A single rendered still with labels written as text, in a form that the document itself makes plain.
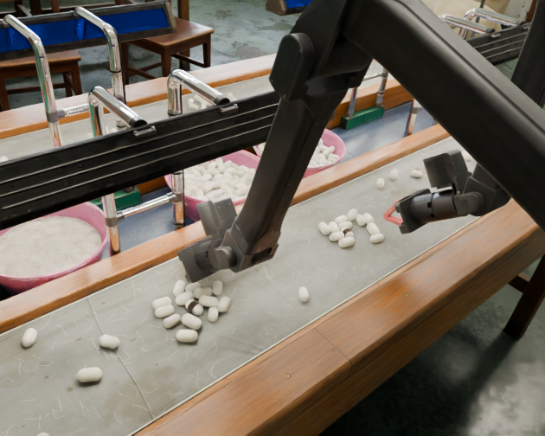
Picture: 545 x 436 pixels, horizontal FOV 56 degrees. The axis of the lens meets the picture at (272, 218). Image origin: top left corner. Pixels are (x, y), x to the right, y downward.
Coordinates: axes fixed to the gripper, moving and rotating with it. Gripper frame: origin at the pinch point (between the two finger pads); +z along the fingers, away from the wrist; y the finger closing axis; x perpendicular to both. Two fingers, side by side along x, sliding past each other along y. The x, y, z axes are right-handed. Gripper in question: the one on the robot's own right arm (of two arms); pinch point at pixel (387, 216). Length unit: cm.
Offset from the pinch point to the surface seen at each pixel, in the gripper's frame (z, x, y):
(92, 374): 6, 1, 67
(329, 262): 6.3, 4.3, 14.8
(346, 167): 22.0, -12.4, -14.1
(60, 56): 185, -114, -7
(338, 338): -8.2, 13.5, 30.0
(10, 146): 69, -50, 53
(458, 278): -11.1, 16.2, -1.7
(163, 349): 7, 4, 55
